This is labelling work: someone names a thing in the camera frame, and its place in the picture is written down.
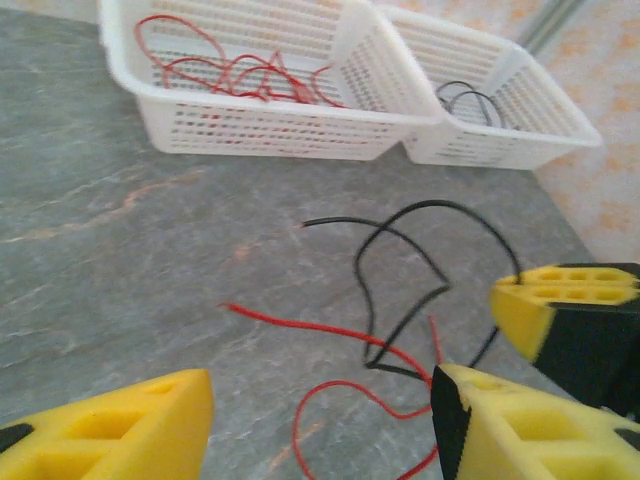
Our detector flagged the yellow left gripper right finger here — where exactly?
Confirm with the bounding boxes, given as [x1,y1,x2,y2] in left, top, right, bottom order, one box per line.
[430,363,640,480]

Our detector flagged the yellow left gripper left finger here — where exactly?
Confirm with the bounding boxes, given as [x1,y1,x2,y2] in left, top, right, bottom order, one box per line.
[0,368,216,480]

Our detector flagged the black cable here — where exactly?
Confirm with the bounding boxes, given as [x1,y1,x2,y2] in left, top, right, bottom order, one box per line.
[301,198,522,384]
[434,80,507,130]
[440,89,501,130]

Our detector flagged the white perforated plastic basket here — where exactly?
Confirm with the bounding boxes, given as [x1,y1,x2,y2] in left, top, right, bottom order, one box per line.
[379,4,604,171]
[98,0,446,162]

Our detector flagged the aluminium frame post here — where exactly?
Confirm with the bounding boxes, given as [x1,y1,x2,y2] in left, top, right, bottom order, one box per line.
[514,0,587,55]

